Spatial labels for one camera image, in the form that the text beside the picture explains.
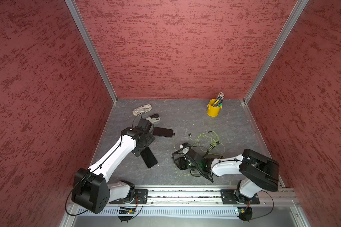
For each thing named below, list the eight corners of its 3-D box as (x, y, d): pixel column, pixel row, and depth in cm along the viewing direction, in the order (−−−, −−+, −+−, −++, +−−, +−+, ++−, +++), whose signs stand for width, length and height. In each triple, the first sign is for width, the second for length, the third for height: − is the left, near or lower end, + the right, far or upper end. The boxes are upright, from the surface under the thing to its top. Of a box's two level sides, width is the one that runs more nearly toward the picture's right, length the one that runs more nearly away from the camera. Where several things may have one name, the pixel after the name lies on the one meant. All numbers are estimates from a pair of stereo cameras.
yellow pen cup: (211, 118, 110) (214, 110, 103) (203, 109, 116) (205, 101, 109) (219, 115, 112) (222, 107, 105) (211, 106, 119) (214, 98, 111)
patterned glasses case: (134, 117, 111) (133, 114, 108) (132, 112, 114) (131, 110, 111) (152, 109, 116) (152, 107, 114) (150, 105, 119) (149, 102, 117)
